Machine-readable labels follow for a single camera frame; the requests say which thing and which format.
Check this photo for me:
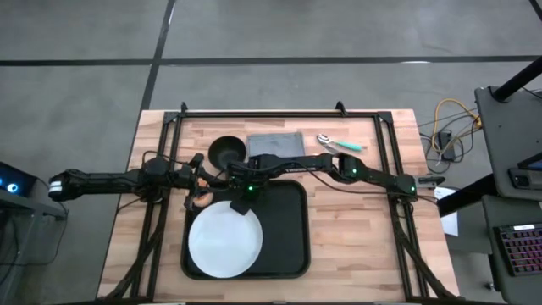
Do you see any black aluminium table frame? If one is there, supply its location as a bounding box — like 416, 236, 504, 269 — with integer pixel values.
97, 100, 462, 304

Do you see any grey cloth napkin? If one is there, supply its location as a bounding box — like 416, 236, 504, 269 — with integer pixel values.
246, 131, 307, 158

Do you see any black pole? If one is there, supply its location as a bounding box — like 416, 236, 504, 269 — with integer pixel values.
490, 54, 542, 103

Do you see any black bowl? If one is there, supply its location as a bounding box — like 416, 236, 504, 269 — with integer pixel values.
207, 135, 248, 169

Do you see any grey keyboard desk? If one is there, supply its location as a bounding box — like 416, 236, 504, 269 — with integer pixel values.
481, 194, 542, 305

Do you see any spoon with teal handle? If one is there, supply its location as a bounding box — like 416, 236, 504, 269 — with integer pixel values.
316, 133, 364, 153

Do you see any black plastic tray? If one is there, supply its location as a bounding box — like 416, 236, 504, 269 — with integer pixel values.
180, 179, 312, 281

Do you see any white paper sheet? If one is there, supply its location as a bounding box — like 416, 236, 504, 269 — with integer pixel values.
434, 186, 460, 237

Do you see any yellow cable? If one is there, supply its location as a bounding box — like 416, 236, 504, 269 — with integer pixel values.
430, 97, 483, 162

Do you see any black power adapter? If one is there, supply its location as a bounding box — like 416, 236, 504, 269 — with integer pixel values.
437, 130, 457, 162

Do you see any black handheld device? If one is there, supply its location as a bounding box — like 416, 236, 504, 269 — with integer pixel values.
507, 151, 542, 190

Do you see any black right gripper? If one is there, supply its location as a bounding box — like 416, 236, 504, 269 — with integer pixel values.
226, 154, 272, 216

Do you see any grey side table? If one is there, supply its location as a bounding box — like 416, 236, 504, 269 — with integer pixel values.
0, 188, 69, 222

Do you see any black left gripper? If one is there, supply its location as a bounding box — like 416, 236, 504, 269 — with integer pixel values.
169, 152, 228, 212

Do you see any backlit rainbow keyboard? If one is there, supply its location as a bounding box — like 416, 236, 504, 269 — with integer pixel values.
493, 222, 542, 278

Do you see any orange plastic cup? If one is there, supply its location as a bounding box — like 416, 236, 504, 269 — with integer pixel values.
191, 178, 214, 210

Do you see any white round plate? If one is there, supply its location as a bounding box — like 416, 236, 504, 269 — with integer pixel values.
187, 200, 264, 280

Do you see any black computer with blue light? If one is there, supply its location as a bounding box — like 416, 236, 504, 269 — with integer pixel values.
0, 160, 37, 198

